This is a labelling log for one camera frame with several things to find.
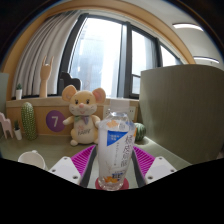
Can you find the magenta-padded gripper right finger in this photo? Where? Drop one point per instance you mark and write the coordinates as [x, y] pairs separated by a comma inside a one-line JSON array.
[[160, 170]]

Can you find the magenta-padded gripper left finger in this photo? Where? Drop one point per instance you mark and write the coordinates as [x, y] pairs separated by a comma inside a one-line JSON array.
[[65, 170]]

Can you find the clear plastic drink bottle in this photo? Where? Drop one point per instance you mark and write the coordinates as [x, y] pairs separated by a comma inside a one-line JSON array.
[[116, 156]]

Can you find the pale yellow paper cup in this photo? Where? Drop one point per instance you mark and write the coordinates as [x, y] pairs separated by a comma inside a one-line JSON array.
[[33, 160]]

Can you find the flat round red coaster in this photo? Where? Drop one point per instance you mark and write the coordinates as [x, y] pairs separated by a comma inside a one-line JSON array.
[[97, 185]]

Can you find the round green cactus ornament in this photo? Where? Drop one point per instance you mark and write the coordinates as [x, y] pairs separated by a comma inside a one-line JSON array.
[[140, 132]]

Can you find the cream mouse plush toy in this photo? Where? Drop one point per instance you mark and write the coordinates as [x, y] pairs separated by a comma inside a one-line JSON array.
[[83, 123]]

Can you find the round purple number sticker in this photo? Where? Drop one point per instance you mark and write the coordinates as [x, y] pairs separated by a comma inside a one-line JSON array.
[[55, 120]]

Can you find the small plant in white pot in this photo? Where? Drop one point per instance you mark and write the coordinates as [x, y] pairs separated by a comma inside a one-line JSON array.
[[19, 94], [18, 134]]

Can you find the tall green cactus ornament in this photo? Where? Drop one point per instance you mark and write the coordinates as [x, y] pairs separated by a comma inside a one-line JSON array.
[[29, 121]]

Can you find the grey-green desk divider panel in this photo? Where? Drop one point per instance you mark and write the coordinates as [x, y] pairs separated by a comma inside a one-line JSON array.
[[2, 86], [183, 110]]

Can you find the pink horse figure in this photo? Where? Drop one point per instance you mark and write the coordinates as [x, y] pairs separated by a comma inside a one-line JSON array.
[[6, 125]]

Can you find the black horse figure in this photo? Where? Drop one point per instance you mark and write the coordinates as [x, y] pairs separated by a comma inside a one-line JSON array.
[[68, 83]]

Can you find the wooden hand figure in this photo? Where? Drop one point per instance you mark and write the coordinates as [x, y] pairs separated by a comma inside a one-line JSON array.
[[44, 76]]

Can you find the dark-framed window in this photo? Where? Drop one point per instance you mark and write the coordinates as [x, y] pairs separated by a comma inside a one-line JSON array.
[[100, 56]]

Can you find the grey pleated curtain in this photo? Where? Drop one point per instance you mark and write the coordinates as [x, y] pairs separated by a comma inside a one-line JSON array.
[[40, 46]]

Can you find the white wall socket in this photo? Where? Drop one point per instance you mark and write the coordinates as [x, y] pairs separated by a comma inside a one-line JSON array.
[[106, 113], [132, 114]]

